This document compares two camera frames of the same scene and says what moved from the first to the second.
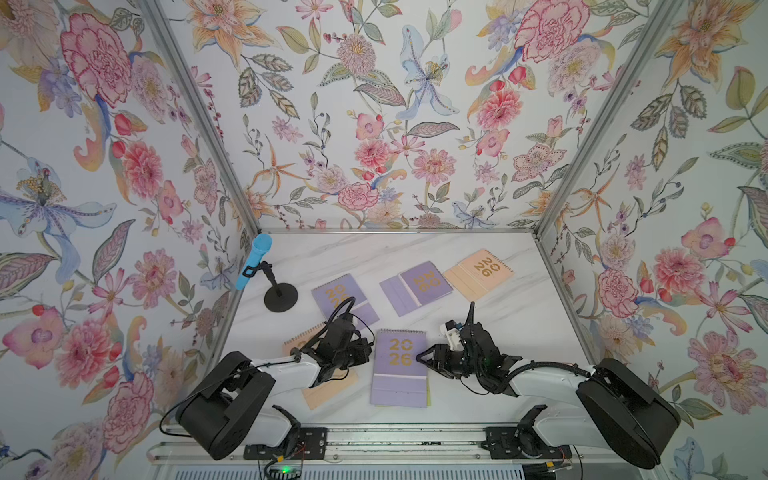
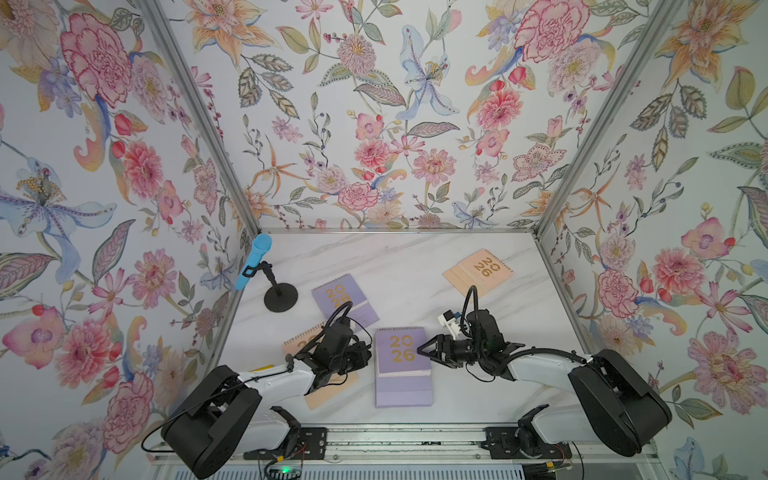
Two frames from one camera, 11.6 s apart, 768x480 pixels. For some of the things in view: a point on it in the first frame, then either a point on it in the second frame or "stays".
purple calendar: (342, 296) stays
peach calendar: (478, 274) stays
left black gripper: (362, 346) stays
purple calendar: (415, 287) to (402, 378)
